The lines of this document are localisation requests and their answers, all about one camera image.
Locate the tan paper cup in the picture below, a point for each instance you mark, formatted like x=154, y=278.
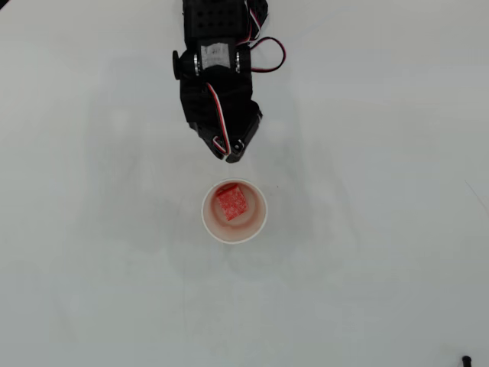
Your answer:
x=260, y=214

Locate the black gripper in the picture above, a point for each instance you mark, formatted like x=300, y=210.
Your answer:
x=214, y=137

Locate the red foam cube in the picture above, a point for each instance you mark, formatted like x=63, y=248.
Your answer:
x=232, y=202

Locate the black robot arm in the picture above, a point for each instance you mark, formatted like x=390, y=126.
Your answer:
x=214, y=19

